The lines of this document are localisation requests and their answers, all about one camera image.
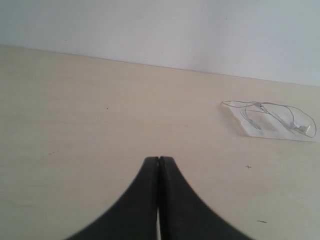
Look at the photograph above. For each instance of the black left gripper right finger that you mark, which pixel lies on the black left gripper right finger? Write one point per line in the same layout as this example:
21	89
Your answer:
183	215

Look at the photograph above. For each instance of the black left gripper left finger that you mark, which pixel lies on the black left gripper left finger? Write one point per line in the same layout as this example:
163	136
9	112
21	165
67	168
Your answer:
134	215

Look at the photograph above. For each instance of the clear open plastic case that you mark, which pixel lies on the clear open plastic case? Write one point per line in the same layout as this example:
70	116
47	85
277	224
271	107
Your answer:
270	120

